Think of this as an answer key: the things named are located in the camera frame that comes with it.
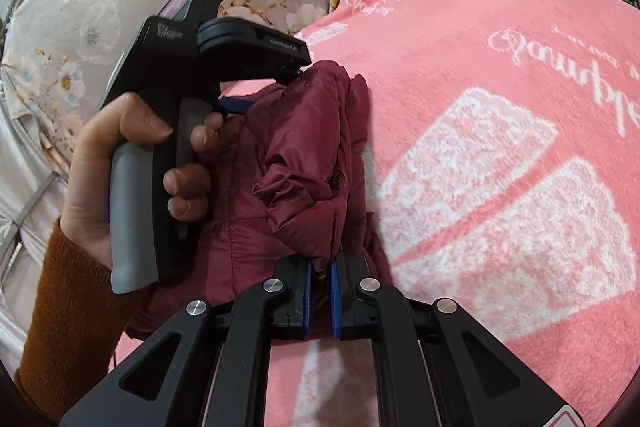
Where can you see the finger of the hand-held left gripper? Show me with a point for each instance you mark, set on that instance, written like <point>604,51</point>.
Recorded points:
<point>250,44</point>
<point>235,104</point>

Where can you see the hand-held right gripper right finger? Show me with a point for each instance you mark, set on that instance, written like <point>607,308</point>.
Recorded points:
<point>336,307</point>

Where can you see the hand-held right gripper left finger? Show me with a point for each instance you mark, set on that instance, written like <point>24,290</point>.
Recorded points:
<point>305,307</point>

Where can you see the maroon puffer jacket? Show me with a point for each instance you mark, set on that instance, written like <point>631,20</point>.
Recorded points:
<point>300,147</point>

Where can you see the person's left forearm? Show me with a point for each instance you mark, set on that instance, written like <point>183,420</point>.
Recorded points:
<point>70,322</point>

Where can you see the person's left hand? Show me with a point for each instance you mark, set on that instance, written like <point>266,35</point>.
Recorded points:
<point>95,187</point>

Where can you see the metal bar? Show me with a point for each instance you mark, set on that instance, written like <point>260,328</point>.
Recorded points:
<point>32,202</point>

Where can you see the pink blanket with white print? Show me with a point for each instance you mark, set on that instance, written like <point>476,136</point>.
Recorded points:
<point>500,107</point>

